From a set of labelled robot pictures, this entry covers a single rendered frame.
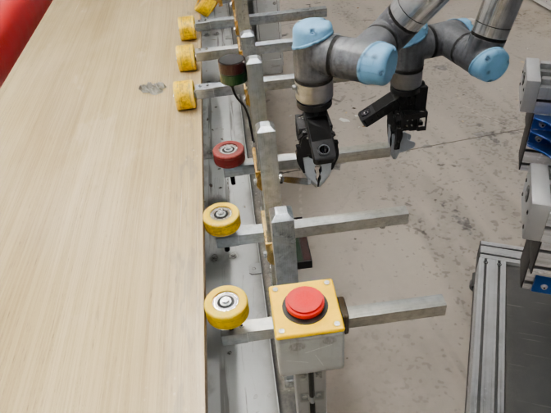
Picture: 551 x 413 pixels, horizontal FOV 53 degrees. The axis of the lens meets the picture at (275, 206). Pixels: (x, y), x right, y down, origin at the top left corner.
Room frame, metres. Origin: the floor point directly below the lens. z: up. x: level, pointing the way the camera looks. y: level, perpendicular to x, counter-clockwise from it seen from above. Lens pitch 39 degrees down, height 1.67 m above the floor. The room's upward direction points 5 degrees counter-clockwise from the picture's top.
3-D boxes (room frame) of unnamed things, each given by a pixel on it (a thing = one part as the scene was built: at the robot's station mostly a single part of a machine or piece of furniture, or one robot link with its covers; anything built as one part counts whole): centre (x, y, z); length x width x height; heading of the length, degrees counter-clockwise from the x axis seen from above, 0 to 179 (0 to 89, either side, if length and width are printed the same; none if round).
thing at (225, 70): (1.13, 0.07, 1.15); 0.06 x 0.06 x 0.02
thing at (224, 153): (1.17, 0.10, 0.85); 0.08 x 0.08 x 0.11
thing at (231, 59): (1.13, 0.06, 1.05); 0.06 x 0.06 x 0.22; 3
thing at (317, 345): (0.37, -0.02, 1.18); 0.07 x 0.07 x 0.08; 3
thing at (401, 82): (1.20, -0.34, 1.05); 0.08 x 0.08 x 0.05
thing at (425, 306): (0.68, -0.09, 0.81); 0.43 x 0.03 x 0.04; 93
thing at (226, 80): (1.13, 0.07, 1.12); 0.06 x 0.06 x 0.02
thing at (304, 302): (0.37, -0.02, 1.22); 0.04 x 0.04 x 0.02
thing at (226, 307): (0.67, 0.11, 0.85); 0.08 x 0.08 x 0.11
